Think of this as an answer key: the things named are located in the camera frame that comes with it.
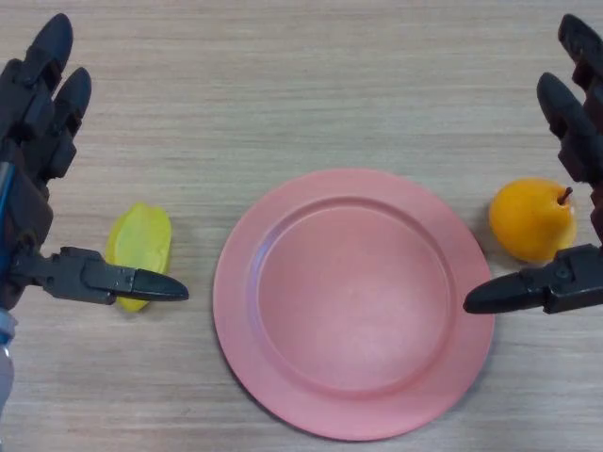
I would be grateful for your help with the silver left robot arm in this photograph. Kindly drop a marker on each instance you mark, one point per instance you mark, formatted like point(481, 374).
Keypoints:
point(4, 358)

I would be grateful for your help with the yellow starfruit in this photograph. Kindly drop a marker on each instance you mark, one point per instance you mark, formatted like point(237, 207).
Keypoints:
point(141, 235)

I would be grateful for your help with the pink round plate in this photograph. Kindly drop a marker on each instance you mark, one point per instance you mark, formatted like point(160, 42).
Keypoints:
point(353, 306)

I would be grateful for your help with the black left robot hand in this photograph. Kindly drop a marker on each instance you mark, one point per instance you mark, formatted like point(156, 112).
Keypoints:
point(37, 117)

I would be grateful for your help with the orange yellow pear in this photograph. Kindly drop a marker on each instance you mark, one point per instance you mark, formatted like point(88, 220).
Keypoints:
point(527, 216)

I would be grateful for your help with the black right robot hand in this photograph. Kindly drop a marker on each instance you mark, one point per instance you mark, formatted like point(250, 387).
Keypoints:
point(575, 122)

